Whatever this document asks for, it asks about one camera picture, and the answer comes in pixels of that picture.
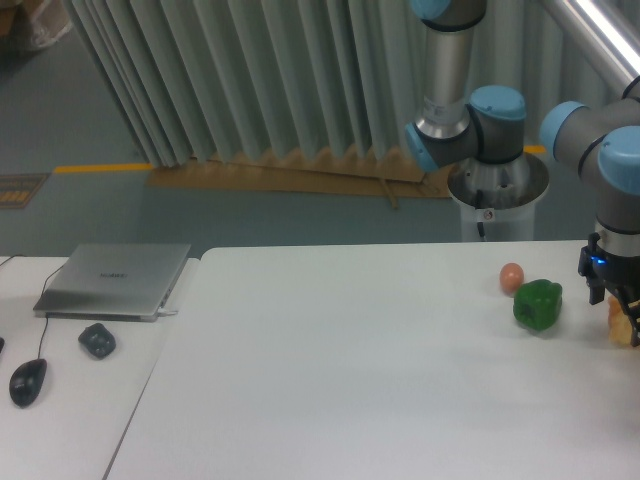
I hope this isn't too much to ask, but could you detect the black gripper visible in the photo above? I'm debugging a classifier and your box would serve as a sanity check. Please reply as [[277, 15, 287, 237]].
[[578, 232, 639, 347]]

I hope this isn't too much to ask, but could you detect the black computer mouse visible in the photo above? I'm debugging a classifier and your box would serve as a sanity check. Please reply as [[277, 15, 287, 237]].
[[9, 358, 48, 408]]

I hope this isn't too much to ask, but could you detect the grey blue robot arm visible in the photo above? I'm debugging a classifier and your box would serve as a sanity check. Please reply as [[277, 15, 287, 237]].
[[405, 1, 639, 346]]

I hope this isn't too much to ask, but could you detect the green bell pepper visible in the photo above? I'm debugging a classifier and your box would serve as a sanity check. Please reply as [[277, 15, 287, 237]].
[[512, 279, 563, 332]]

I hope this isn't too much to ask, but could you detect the brown egg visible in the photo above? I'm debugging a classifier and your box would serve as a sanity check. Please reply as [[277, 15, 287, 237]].
[[499, 262, 524, 294]]

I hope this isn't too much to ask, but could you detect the brown cardboard sheet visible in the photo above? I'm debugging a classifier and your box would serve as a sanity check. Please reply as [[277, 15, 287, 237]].
[[146, 146, 451, 209]]

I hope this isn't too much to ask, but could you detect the white usb plug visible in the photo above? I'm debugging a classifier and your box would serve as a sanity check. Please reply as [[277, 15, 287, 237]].
[[157, 309, 179, 317]]

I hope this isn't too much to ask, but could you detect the pale green curtain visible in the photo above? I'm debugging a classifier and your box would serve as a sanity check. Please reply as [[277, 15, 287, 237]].
[[64, 0, 631, 168]]

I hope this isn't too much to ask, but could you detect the silver closed laptop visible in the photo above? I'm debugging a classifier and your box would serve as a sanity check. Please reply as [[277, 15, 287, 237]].
[[33, 243, 191, 321]]

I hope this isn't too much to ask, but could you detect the small black controller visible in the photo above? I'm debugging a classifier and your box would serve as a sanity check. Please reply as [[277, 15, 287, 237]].
[[78, 323, 117, 360]]

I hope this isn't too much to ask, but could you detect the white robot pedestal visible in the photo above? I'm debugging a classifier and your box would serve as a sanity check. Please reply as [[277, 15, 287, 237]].
[[447, 153, 550, 242]]

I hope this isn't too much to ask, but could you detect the black mouse cable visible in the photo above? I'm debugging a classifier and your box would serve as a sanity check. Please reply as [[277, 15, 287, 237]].
[[0, 254, 77, 361]]

